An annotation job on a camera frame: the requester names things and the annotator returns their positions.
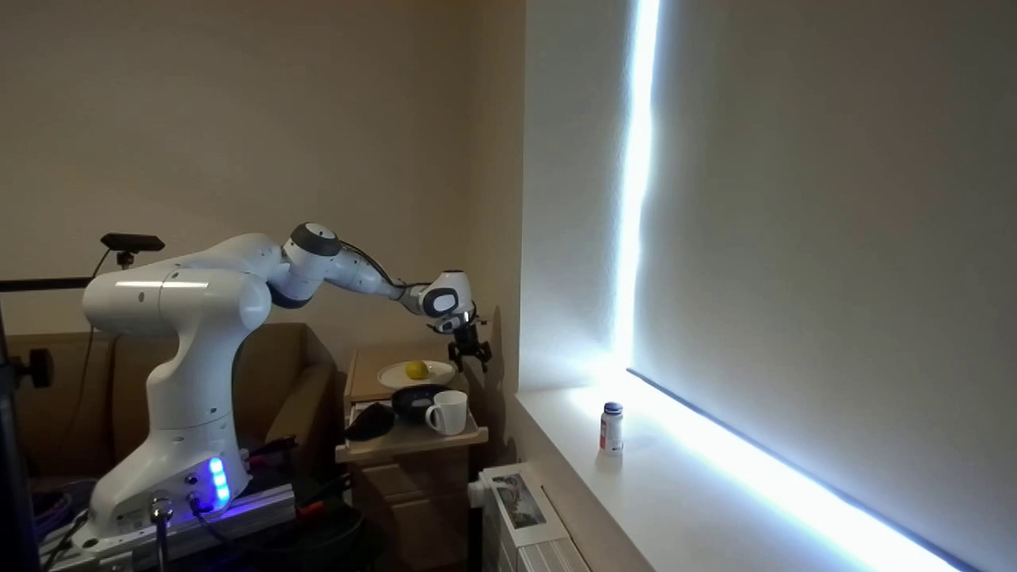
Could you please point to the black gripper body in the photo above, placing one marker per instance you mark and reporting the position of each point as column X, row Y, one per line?
column 467, row 338

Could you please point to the white round plate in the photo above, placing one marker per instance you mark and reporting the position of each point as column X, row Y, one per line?
column 397, row 377

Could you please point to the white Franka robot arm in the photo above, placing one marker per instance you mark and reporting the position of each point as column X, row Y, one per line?
column 192, row 305

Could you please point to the yellow lemon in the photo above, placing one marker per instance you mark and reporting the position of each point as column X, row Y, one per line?
column 418, row 369

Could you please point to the white ceramic mug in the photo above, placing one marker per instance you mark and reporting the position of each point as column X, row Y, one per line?
column 449, row 411

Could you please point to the black bowl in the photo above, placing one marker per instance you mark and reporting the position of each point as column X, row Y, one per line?
column 408, row 401

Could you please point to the small wooden side table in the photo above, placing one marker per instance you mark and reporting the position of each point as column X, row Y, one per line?
column 408, row 444

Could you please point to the black rounded object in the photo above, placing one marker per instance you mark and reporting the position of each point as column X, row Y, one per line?
column 368, row 420

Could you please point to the small white bottle dark cap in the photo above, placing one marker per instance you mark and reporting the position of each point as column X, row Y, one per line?
column 611, row 433

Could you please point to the white radiator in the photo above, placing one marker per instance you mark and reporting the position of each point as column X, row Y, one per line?
column 525, row 520

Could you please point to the large brown cardboard box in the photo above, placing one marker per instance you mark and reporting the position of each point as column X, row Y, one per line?
column 281, row 369

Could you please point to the wide grey window blind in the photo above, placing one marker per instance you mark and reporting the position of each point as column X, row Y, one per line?
column 837, row 234

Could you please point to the black horizontal pole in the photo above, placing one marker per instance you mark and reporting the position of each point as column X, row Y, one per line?
column 41, row 283

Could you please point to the aluminium robot base mount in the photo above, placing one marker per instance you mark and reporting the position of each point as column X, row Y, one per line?
column 241, row 520

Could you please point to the black camera on stand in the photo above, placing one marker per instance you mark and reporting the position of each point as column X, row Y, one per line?
column 130, row 243

